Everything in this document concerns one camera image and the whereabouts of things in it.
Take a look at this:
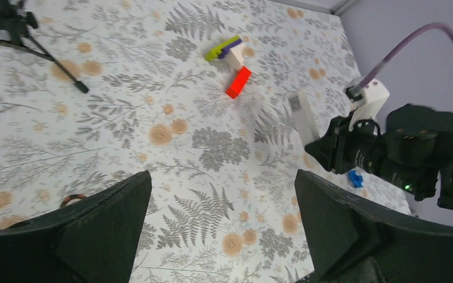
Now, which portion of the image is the blue plastic piece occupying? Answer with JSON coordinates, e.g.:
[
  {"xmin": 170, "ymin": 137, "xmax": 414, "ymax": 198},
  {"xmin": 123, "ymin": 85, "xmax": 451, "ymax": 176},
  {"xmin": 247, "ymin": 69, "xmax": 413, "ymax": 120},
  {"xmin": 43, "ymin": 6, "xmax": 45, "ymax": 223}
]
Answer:
[{"xmin": 347, "ymin": 170, "xmax": 363, "ymax": 188}]

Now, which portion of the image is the red orange block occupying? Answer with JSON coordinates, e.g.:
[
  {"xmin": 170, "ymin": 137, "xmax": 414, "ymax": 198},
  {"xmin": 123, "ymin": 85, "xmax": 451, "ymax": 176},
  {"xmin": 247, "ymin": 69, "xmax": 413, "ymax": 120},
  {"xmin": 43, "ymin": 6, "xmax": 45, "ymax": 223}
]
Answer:
[{"xmin": 225, "ymin": 66, "xmax": 251, "ymax": 99}]

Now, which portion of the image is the floral patterned mat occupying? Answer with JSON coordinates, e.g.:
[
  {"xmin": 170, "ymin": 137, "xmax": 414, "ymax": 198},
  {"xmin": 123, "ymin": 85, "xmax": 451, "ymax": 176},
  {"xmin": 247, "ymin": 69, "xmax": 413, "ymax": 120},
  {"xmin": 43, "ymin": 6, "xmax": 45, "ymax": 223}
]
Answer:
[{"xmin": 0, "ymin": 1, "xmax": 410, "ymax": 282}]

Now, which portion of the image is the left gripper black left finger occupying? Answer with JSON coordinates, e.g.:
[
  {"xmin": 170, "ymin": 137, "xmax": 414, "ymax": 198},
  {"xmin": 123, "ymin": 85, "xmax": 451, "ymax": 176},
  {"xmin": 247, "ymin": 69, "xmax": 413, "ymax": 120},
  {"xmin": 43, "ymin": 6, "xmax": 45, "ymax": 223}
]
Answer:
[{"xmin": 0, "ymin": 172, "xmax": 152, "ymax": 282}]

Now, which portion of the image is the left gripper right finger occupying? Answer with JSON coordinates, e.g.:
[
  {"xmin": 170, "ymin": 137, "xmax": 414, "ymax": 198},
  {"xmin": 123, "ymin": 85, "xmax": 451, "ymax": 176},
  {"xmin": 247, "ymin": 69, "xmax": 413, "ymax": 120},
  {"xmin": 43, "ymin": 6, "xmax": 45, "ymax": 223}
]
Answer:
[{"xmin": 294, "ymin": 170, "xmax": 453, "ymax": 282}]

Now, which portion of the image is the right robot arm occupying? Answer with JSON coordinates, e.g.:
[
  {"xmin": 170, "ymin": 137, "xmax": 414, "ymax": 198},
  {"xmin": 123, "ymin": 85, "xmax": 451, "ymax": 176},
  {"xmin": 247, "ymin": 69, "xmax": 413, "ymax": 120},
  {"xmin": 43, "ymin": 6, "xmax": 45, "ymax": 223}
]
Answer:
[{"xmin": 304, "ymin": 104, "xmax": 453, "ymax": 210}]

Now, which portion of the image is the small brown ring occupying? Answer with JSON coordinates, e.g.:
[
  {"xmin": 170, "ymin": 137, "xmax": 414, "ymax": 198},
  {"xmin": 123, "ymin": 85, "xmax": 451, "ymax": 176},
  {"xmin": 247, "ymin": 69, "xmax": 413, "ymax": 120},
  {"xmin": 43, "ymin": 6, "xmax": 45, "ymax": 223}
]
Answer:
[{"xmin": 60, "ymin": 194, "xmax": 87, "ymax": 208}]

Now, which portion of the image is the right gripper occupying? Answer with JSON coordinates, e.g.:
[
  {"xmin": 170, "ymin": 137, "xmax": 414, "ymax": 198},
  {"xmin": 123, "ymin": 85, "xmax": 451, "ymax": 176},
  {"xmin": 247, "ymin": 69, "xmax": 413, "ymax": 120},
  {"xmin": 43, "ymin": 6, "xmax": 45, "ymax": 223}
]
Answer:
[{"xmin": 304, "ymin": 116, "xmax": 356, "ymax": 174}]

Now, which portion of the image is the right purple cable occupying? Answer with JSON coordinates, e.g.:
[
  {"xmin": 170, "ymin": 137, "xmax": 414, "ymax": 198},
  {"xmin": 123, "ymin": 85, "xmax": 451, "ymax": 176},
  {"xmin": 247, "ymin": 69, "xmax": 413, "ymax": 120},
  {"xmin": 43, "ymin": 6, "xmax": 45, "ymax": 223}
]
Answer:
[{"xmin": 353, "ymin": 22, "xmax": 453, "ymax": 94}]

